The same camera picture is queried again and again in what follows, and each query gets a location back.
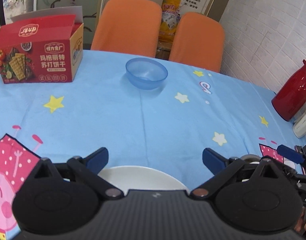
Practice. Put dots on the stainless steel bowl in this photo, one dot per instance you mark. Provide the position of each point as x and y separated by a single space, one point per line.
251 159

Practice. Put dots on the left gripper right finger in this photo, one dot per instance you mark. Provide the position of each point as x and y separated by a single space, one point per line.
223 169

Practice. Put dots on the person right hand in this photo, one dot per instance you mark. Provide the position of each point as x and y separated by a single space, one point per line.
300 227

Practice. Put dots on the orange chair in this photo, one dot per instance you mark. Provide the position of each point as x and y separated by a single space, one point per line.
199 42
129 27

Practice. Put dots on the blue plastic bowl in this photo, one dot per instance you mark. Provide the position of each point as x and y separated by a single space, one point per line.
145 73

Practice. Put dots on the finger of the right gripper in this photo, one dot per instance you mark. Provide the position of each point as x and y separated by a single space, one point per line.
290 154

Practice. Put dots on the yellow snack bag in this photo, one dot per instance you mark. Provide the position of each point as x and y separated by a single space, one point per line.
169 20

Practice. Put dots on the red cracker box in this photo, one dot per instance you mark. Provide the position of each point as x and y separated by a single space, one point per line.
42 46

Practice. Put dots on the cream travel cup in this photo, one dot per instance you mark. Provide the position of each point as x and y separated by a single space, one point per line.
299 127

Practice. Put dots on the white plate floral pattern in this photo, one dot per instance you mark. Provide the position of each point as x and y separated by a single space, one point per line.
127 178

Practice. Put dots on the left orange chair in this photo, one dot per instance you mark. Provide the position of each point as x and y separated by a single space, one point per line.
129 27

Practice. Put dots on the right orange chair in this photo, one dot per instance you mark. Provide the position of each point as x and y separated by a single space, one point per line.
199 42

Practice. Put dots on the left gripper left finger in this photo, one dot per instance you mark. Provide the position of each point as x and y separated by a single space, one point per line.
86 171

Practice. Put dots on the red thermos jug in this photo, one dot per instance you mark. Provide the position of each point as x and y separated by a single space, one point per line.
292 96

